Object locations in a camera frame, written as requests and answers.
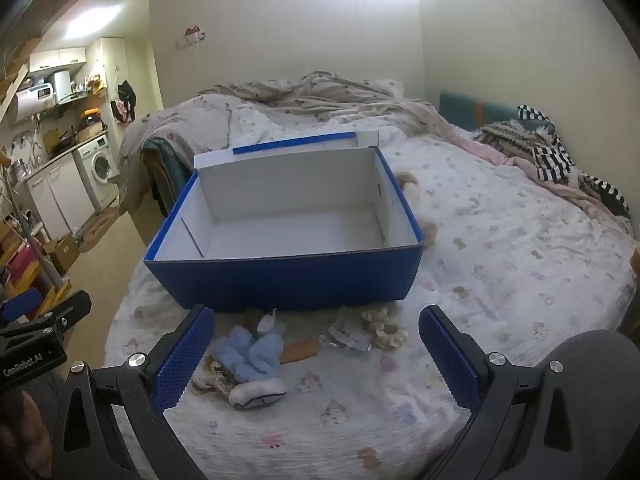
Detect brown floor mat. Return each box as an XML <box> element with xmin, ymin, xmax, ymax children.
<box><xmin>80</xmin><ymin>207</ymin><xmax>123</xmax><ymax>253</ymax></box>

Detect blue cardboard box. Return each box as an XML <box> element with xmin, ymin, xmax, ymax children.
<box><xmin>143</xmin><ymin>130</ymin><xmax>426</xmax><ymax>313</ymax></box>

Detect teal wooden footboard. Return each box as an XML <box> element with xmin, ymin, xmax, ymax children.
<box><xmin>142</xmin><ymin>137</ymin><xmax>193</xmax><ymax>218</ymax></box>

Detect beige plush toy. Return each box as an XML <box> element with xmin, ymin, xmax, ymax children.
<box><xmin>395</xmin><ymin>172</ymin><xmax>438</xmax><ymax>248</ymax></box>

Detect teal pillow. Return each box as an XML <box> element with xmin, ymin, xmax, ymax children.
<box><xmin>439</xmin><ymin>91</ymin><xmax>526</xmax><ymax>133</ymax></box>

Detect white floor cabinet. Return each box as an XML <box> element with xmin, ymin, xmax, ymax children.
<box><xmin>25</xmin><ymin>152</ymin><xmax>96</xmax><ymax>241</ymax></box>

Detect clear plastic wrapper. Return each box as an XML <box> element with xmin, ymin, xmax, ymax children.
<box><xmin>320</xmin><ymin>317</ymin><xmax>373</xmax><ymax>353</ymax></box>

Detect cream ruffled scrunchie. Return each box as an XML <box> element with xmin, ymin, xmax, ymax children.
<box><xmin>361</xmin><ymin>306</ymin><xmax>408</xmax><ymax>351</ymax></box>

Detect wooden rack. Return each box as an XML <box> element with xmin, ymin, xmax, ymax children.
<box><xmin>0</xmin><ymin>220</ymin><xmax>71</xmax><ymax>321</ymax></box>

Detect white water heater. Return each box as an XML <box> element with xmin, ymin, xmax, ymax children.
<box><xmin>9</xmin><ymin>84</ymin><xmax>56</xmax><ymax>123</ymax></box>

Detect dark hanging clothes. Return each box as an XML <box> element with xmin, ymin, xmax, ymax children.
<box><xmin>116</xmin><ymin>80</ymin><xmax>138</xmax><ymax>123</ymax></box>

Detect orange foam roller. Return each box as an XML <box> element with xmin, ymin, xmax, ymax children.
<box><xmin>280</xmin><ymin>338</ymin><xmax>321</xmax><ymax>365</ymax></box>

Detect white washing machine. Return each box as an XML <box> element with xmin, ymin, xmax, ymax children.
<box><xmin>72</xmin><ymin>132</ymin><xmax>121</xmax><ymax>211</ymax></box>

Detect pink blanket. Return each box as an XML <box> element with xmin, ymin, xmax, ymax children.
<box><xmin>440</xmin><ymin>120</ymin><xmax>601</xmax><ymax>201</ymax></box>

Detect white wall cabinet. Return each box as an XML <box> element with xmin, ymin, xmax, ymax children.
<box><xmin>29</xmin><ymin>46</ymin><xmax>88</xmax><ymax>73</ymax></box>

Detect patterned knitted cloth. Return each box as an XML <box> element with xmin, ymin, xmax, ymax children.
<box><xmin>475</xmin><ymin>120</ymin><xmax>546</xmax><ymax>161</ymax></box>

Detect wall hook decoration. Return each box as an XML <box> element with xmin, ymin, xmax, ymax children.
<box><xmin>176</xmin><ymin>26</ymin><xmax>207</xmax><ymax>51</ymax></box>

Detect white sock with dark trim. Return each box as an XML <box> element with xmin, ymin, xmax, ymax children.
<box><xmin>227</xmin><ymin>377</ymin><xmax>288</xmax><ymax>411</ymax></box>

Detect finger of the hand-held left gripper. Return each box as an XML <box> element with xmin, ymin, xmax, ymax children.
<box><xmin>0</xmin><ymin>287</ymin><xmax>42</xmax><ymax>324</ymax></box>
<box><xmin>27</xmin><ymin>291</ymin><xmax>94</xmax><ymax>343</ymax></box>

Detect black white striped garment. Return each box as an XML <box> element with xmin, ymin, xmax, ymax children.
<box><xmin>517</xmin><ymin>105</ymin><xmax>633</xmax><ymax>221</ymax></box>

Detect person's left hand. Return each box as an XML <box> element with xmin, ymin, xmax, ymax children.
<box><xmin>0</xmin><ymin>392</ymin><xmax>53</xmax><ymax>480</ymax></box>

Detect light blue fluffy scrunchie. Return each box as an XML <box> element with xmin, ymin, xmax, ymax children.
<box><xmin>215</xmin><ymin>308</ymin><xmax>287</xmax><ymax>383</ymax></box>

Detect beige checkered quilt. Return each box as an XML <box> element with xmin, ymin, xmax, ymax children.
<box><xmin>120</xmin><ymin>71</ymin><xmax>451</xmax><ymax>211</ymax></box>

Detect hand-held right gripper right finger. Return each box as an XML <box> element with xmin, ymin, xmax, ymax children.
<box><xmin>418</xmin><ymin>304</ymin><xmax>590</xmax><ymax>480</ymax></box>

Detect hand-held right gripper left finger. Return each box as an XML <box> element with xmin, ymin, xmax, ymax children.
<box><xmin>50</xmin><ymin>304</ymin><xmax>216</xmax><ymax>480</ymax></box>

